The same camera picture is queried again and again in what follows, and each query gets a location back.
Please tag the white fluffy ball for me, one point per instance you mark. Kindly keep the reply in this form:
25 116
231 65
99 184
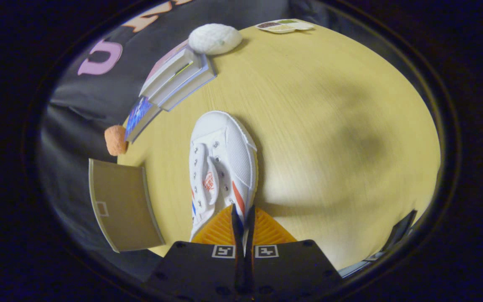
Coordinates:
215 38

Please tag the thick lavender cover book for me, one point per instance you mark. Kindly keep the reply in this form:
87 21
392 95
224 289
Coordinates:
189 84

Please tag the orange fluffy ball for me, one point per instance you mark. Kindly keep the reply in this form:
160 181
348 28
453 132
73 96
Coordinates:
115 140

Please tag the glossy blue book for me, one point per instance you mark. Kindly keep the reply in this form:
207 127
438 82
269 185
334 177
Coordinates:
140 117

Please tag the pink cover book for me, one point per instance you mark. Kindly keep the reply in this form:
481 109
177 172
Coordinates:
170 69

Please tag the printed paper card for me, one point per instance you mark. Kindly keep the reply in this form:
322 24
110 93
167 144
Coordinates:
283 26

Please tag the white canvas shoe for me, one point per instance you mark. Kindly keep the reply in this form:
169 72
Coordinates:
229 155

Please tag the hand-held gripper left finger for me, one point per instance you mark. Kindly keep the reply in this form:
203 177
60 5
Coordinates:
199 268

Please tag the dark flat panel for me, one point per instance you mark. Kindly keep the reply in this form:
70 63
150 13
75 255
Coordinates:
398 235

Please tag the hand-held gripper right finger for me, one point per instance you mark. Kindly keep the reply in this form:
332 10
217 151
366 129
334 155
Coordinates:
292 268

